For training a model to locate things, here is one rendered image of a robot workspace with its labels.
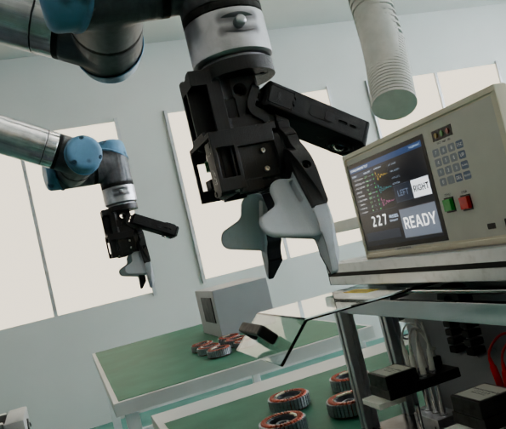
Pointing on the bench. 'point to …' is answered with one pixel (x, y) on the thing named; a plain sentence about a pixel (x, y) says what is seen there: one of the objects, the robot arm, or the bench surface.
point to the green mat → (241, 418)
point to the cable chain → (463, 328)
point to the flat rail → (455, 311)
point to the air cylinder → (435, 419)
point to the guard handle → (258, 332)
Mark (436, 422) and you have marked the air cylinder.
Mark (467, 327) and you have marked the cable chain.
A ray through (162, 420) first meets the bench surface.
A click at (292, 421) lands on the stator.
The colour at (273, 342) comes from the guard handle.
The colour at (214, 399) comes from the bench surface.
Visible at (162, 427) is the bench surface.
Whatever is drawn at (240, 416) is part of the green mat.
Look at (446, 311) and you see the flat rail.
